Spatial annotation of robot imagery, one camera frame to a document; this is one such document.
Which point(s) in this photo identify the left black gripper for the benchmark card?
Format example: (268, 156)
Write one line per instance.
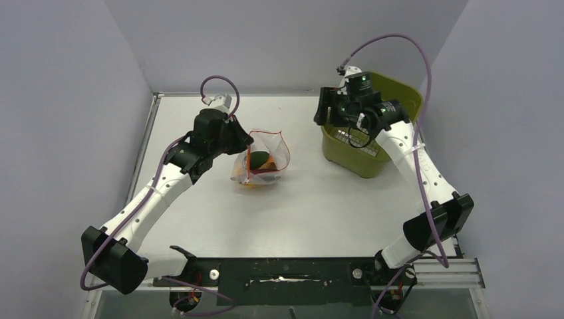
(243, 139)

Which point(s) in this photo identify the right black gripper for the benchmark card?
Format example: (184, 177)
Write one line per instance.
(330, 98)

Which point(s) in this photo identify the dark green toy avocado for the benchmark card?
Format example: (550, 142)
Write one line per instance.
(258, 159)

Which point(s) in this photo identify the clear zip top bag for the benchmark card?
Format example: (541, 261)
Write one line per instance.
(272, 142)

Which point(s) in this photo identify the yellow toy bell pepper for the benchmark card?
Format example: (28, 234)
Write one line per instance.
(266, 174)

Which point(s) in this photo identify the olive green plastic basket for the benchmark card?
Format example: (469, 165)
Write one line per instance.
(353, 148)

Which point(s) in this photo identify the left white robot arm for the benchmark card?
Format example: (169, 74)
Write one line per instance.
(111, 251)

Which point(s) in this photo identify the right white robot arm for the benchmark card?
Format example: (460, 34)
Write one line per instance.
(442, 210)

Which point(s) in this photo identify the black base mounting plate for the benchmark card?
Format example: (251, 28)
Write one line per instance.
(354, 281)

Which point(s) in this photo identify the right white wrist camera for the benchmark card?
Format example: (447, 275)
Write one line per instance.
(344, 72)

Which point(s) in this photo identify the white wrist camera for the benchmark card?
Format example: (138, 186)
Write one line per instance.
(344, 72)
(220, 102)

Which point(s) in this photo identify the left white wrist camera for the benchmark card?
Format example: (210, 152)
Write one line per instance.
(220, 102)

